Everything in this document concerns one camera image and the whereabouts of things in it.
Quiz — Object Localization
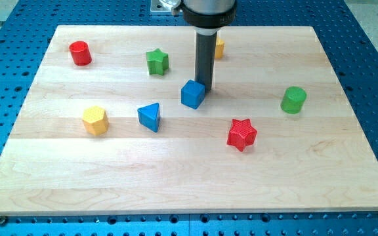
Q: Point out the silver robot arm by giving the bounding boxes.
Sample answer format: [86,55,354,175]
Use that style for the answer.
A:
[171,0,237,92]

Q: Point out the green star block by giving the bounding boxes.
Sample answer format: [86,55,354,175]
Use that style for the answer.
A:
[146,49,169,75]

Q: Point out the blue cube block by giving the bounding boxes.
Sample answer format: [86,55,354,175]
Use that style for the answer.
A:
[180,80,205,109]

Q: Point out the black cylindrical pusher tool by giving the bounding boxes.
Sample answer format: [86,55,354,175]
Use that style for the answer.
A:
[195,32,217,92]

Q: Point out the green cylinder block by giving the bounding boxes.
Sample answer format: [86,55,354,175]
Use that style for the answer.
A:
[280,87,307,114]

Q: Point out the red star block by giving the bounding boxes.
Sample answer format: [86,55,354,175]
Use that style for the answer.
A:
[226,119,257,152]

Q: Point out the yellow hexagon block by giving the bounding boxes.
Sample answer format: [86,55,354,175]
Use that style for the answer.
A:
[82,106,110,136]

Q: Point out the blue triangle block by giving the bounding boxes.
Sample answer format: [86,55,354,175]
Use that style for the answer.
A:
[137,103,161,132]

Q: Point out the red cylinder block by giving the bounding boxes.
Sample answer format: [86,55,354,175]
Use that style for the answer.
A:
[69,41,92,66]

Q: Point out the light wooden board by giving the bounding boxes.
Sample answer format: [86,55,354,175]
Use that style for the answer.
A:
[0,25,378,216]

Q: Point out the yellow block behind tool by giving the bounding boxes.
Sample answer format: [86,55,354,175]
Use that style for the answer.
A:
[215,37,225,59]

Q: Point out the silver metal mounting bracket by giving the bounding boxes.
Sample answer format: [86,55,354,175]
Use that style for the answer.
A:
[150,0,177,15]

